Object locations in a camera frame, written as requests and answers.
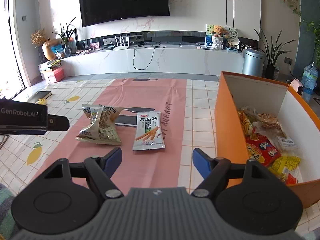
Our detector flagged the teal striped cloth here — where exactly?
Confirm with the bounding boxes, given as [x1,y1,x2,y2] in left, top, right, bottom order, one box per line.
[0,182,18,240]

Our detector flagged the potted snake plant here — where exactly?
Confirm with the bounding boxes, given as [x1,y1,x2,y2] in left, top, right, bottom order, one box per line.
[253,27,297,80]

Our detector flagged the black cable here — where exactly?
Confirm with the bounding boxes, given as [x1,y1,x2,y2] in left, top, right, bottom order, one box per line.
[132,42,167,70]

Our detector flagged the red noodle snack packet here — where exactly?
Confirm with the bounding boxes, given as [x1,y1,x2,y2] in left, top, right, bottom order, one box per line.
[246,133,282,168]

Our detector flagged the blue water bottle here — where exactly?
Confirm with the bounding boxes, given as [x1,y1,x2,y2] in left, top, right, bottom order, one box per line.
[301,62,319,102]

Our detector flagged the white spicy strip packet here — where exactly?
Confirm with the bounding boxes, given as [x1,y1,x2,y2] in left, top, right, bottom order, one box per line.
[132,111,167,151]

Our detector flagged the white router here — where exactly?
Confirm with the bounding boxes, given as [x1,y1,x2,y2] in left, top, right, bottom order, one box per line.
[111,33,130,51]

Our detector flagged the white tv cabinet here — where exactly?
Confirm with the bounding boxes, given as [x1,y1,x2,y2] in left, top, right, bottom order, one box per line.
[59,43,245,77]

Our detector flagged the white barcode packet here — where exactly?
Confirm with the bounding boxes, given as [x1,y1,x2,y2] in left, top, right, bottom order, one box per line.
[276,136,297,152]

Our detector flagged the orange vase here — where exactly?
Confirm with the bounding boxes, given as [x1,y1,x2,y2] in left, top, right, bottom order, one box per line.
[42,39,59,61]

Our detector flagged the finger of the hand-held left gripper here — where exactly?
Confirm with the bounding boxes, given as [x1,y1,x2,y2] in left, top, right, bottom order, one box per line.
[47,114,70,132]

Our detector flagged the hanging green vine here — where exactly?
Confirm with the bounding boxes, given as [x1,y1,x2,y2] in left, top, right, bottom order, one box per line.
[266,0,320,67]

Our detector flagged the small white heater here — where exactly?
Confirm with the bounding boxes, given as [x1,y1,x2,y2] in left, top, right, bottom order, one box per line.
[291,78,305,97]

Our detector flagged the clear fried sticks packet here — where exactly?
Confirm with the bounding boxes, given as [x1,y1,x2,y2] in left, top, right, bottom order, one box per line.
[252,112,287,138]

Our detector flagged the plant in glass vase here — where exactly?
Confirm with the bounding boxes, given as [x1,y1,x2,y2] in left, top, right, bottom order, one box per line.
[52,17,77,57]

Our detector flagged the orange fries snack packet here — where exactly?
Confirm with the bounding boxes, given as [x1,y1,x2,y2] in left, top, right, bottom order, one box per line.
[237,109,253,136]

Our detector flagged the pink mat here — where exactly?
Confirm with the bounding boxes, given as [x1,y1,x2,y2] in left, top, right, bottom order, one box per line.
[27,78,188,191]

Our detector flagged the silver trash can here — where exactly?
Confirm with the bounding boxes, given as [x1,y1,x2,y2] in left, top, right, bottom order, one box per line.
[242,48,266,78]

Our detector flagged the pink box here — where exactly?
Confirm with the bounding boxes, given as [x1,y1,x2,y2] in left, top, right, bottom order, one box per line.
[41,66,64,84]

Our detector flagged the teddy bear bouquet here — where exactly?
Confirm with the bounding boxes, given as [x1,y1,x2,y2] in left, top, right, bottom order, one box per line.
[211,25,226,50]

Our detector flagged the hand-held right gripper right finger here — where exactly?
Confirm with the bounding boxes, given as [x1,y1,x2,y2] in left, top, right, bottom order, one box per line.
[191,148,270,198]

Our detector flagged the small red sachet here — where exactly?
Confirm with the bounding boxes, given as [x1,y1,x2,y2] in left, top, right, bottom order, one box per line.
[285,173,300,185]

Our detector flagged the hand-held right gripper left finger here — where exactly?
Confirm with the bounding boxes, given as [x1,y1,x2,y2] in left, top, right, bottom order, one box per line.
[44,147,124,199]

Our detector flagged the dried flowers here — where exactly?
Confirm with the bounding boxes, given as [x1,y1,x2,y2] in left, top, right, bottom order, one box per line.
[31,28,48,46]

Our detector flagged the black television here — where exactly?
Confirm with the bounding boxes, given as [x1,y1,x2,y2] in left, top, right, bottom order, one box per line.
[78,0,170,28]

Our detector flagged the orange cardboard box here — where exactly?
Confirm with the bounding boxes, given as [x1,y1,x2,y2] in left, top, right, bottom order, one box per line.
[214,71,320,208]

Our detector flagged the yellow snack packet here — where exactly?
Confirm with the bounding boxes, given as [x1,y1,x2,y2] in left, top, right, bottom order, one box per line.
[268,155,301,178]

